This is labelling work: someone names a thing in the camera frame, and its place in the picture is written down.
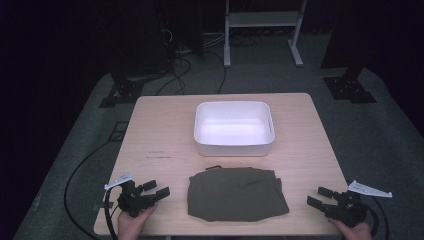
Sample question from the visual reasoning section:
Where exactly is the white plastic bin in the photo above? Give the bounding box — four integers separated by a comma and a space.
193, 100, 276, 158

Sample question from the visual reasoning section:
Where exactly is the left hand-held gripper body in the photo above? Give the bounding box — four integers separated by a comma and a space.
104, 172, 158, 218

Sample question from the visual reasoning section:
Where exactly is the person's left hand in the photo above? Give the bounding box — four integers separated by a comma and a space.
117, 205, 158, 240

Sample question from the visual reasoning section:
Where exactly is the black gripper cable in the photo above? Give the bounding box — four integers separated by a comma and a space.
103, 186, 122, 240
364, 196, 391, 238

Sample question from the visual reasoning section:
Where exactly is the olive green folded cloth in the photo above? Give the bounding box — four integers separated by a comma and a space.
186, 165, 290, 223

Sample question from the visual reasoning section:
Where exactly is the person's right hand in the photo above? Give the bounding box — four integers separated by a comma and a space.
329, 219, 373, 240

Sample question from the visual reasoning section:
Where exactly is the black floor cable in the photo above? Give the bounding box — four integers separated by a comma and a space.
63, 141, 116, 240
203, 49, 228, 95
154, 54, 193, 97

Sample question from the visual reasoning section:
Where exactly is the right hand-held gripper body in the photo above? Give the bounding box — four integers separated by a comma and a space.
324, 180, 393, 229

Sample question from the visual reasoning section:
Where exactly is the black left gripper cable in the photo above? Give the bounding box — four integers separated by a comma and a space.
103, 186, 122, 240

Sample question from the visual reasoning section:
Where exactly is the white metal stand frame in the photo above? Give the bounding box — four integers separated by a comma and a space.
223, 0, 308, 69

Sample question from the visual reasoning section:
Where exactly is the black stand with base plate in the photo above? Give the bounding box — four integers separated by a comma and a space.
320, 0, 378, 105
98, 64, 145, 109

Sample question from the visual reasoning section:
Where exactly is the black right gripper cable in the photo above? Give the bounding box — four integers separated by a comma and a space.
364, 196, 391, 238

